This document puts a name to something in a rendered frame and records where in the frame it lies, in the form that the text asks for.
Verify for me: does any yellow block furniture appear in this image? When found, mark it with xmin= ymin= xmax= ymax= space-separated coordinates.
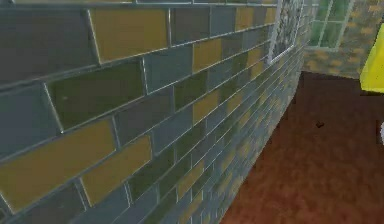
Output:
xmin=359 ymin=23 xmax=384 ymax=94

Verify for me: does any white framed wall picture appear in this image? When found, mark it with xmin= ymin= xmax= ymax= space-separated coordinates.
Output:
xmin=266 ymin=0 xmax=305 ymax=65

